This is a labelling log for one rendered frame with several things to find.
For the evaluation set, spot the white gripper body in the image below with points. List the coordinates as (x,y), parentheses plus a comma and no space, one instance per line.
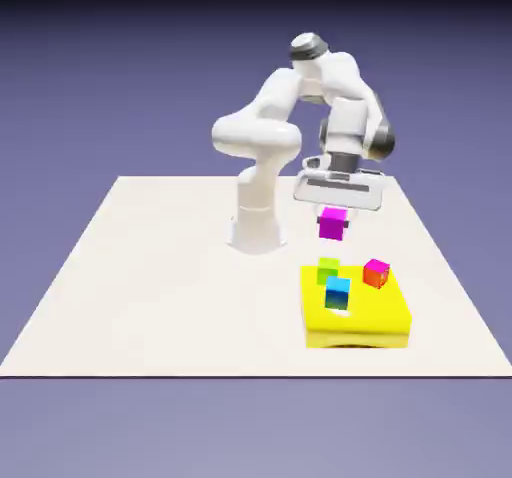
(338,196)

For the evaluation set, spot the small blue cube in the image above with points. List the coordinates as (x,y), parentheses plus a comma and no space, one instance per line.
(337,293)

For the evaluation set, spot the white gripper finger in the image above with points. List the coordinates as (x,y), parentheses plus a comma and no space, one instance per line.
(351,218)
(318,216)

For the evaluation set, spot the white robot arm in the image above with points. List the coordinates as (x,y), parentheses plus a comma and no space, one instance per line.
(256,134)

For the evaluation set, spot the small magenta cube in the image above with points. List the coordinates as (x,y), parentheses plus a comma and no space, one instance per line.
(332,224)

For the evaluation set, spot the small red cube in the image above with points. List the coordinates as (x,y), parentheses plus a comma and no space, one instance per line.
(376,273)

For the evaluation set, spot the small green cube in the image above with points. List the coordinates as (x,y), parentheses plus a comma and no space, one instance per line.
(328,268)

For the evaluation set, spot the large yellow box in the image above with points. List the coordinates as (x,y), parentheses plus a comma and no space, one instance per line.
(357,314)

